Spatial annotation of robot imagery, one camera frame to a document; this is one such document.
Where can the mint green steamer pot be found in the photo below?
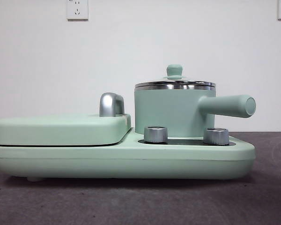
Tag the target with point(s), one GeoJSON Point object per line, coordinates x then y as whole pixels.
{"type": "Point", "coordinates": [166, 110]}

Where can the mint green hinged griddle cover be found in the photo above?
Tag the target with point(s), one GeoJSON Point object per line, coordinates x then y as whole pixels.
{"type": "Point", "coordinates": [61, 129]}

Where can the mint green breakfast machine base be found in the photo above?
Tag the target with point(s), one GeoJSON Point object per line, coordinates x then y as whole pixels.
{"type": "Point", "coordinates": [84, 161]}

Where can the glass lid with green knob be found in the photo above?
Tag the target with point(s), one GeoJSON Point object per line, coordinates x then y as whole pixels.
{"type": "Point", "coordinates": [174, 70]}

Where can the silver control knob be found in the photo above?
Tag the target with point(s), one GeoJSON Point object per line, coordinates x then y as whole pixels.
{"type": "Point", "coordinates": [216, 136]}
{"type": "Point", "coordinates": [155, 134]}

